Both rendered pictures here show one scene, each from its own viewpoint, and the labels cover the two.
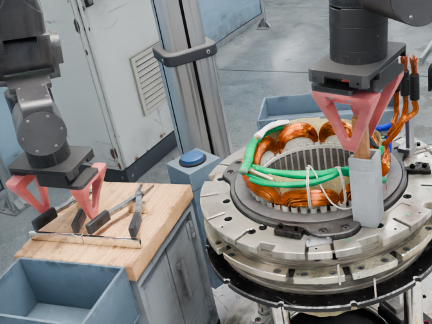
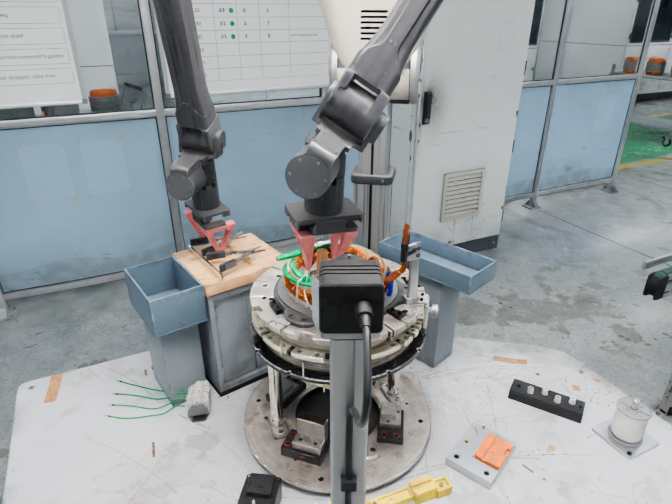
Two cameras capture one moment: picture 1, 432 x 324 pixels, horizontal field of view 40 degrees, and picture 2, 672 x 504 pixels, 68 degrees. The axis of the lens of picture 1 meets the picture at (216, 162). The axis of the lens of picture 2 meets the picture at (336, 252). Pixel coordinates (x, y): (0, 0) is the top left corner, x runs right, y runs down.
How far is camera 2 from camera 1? 0.50 m
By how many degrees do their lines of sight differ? 25
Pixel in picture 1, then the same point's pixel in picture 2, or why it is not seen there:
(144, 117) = (439, 223)
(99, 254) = (202, 273)
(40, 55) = (203, 142)
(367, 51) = (314, 206)
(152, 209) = (255, 264)
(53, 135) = (185, 190)
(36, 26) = (200, 124)
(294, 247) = (268, 317)
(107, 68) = (422, 175)
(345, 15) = not seen: hidden behind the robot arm
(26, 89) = (184, 158)
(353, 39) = not seen: hidden behind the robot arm
